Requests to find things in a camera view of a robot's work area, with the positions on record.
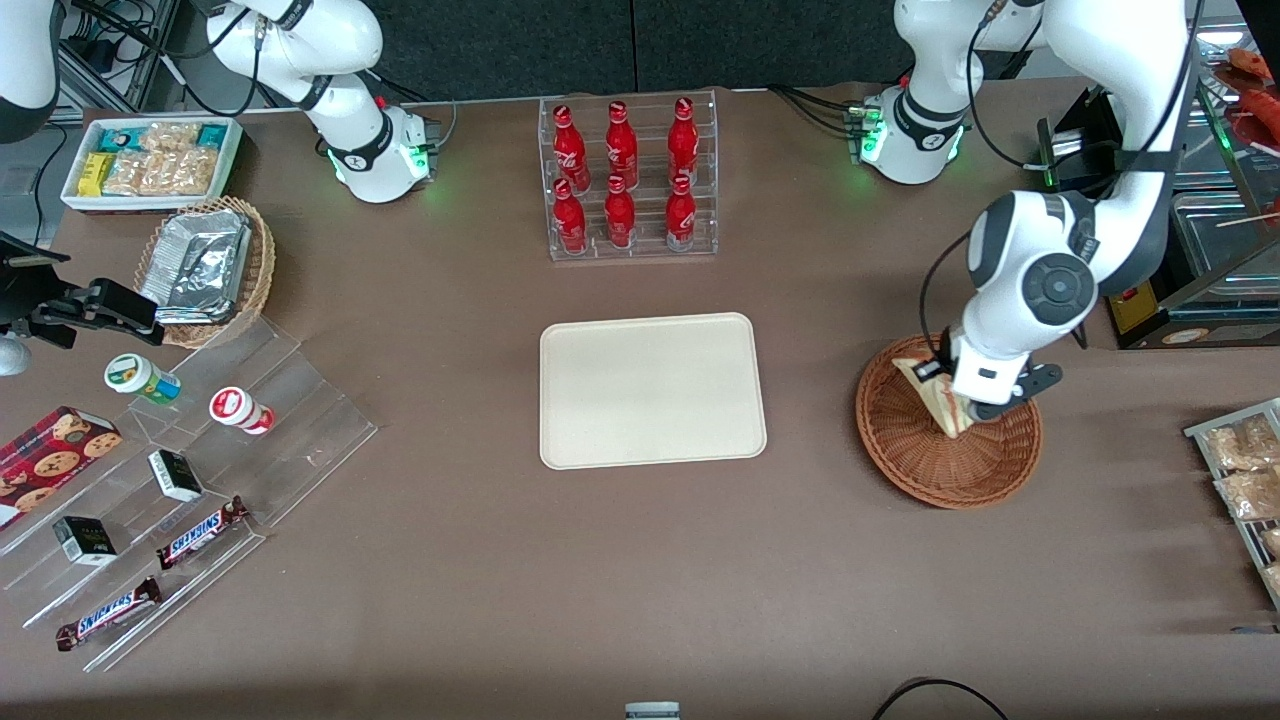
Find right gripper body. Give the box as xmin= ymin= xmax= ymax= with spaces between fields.
xmin=0 ymin=290 xmax=46 ymax=377

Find triangle sandwich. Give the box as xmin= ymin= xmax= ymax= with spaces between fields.
xmin=893 ymin=352 xmax=979 ymax=439

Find round brown wicker basket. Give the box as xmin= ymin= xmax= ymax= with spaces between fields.
xmin=855 ymin=335 xmax=1044 ymax=511

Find light wicker basket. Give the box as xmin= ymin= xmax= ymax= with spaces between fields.
xmin=135 ymin=195 xmax=277 ymax=350

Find grey snack tray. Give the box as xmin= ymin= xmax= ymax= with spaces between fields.
xmin=1185 ymin=398 xmax=1280 ymax=613

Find cream rectangular plastic tray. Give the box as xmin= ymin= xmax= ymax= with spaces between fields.
xmin=540 ymin=312 xmax=768 ymax=471

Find green label yogurt cup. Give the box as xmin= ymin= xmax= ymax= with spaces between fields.
xmin=104 ymin=353 xmax=183 ymax=405

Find stack of foil trays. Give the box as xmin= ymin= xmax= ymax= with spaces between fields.
xmin=140 ymin=210 xmax=251 ymax=326

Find red cookie box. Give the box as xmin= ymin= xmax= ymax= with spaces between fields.
xmin=0 ymin=405 xmax=123 ymax=531

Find black food warmer cabinet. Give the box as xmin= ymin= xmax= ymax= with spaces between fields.
xmin=1035 ymin=20 xmax=1280 ymax=351

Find clear bag of crackers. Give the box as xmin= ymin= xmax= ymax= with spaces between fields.
xmin=138 ymin=122 xmax=201 ymax=153
xmin=155 ymin=148 xmax=221 ymax=196
xmin=103 ymin=152 xmax=161 ymax=196

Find red label yogurt cup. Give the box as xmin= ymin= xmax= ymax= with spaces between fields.
xmin=209 ymin=386 xmax=276 ymax=436

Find small black box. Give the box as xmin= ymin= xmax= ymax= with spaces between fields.
xmin=148 ymin=449 xmax=204 ymax=503
xmin=52 ymin=516 xmax=118 ymax=567

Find white snack bin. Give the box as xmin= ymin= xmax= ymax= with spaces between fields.
xmin=60 ymin=115 xmax=245 ymax=215

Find clear acrylic stepped display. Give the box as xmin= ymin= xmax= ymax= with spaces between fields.
xmin=0 ymin=315 xmax=379 ymax=673

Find steel warmer pan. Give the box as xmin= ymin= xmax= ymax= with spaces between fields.
xmin=1170 ymin=100 xmax=1256 ymax=191
xmin=1170 ymin=190 xmax=1280 ymax=301

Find Snickers chocolate bar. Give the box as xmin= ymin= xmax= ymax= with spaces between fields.
xmin=55 ymin=577 xmax=163 ymax=652
xmin=156 ymin=496 xmax=250 ymax=571

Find red cola bottle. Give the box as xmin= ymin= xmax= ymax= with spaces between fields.
xmin=604 ymin=176 xmax=637 ymax=249
xmin=668 ymin=97 xmax=699 ymax=186
xmin=553 ymin=104 xmax=591 ymax=191
xmin=606 ymin=100 xmax=639 ymax=189
xmin=553 ymin=180 xmax=589 ymax=254
xmin=665 ymin=176 xmax=698 ymax=252

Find clear acrylic bottle rack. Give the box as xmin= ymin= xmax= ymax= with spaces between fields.
xmin=538 ymin=90 xmax=721 ymax=263

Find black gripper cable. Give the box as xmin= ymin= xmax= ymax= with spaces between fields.
xmin=918 ymin=230 xmax=976 ymax=361

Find aluminium frame rack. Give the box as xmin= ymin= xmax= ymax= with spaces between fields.
xmin=55 ymin=0 xmax=186 ymax=116

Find black looped cable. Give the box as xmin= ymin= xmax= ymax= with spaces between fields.
xmin=872 ymin=678 xmax=1009 ymax=720

